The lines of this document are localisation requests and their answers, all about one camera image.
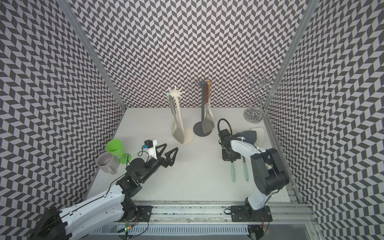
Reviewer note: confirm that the green plastic goblet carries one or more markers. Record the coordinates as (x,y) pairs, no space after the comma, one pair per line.
(117,149)

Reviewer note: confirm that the cream spoon brown handle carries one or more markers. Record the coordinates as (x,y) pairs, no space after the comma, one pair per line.
(209,83)

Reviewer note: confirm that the grey ceramic mug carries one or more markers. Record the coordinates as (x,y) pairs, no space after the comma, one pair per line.
(108,163)

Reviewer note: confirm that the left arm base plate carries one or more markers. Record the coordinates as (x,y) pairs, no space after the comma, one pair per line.
(137,214)

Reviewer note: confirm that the cream utensil rack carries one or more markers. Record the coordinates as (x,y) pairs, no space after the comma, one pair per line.
(176,94)

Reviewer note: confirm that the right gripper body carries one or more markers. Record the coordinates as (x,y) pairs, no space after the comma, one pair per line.
(228,155)

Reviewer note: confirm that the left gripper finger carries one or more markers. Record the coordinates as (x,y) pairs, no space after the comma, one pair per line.
(160,150)
(171,156)

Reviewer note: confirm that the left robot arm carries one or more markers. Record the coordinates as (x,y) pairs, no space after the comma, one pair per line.
(112,205)

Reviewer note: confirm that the cream spatula wooden handle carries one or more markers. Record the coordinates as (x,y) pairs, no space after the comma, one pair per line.
(261,136)

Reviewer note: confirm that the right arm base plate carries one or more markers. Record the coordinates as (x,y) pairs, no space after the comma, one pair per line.
(247,214)

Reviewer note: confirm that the dark grey utensil rack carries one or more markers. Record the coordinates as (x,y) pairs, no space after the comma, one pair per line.
(198,126)

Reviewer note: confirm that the aluminium front rail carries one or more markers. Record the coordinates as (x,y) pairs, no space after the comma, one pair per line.
(212,218)

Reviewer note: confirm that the grey spatula mint handle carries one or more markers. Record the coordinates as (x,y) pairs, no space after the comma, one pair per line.
(250,136)

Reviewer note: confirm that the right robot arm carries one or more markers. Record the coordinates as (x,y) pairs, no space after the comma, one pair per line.
(269,172)

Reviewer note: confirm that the grey turner mint handle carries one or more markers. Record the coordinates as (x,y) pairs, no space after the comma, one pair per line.
(233,173)

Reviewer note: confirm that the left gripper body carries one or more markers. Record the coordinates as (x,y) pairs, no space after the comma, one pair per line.
(153,165)

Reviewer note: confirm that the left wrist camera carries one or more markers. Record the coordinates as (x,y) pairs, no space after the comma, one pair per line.
(150,147)

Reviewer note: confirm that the cream slotted turner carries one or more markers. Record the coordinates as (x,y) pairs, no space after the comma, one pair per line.
(177,133)

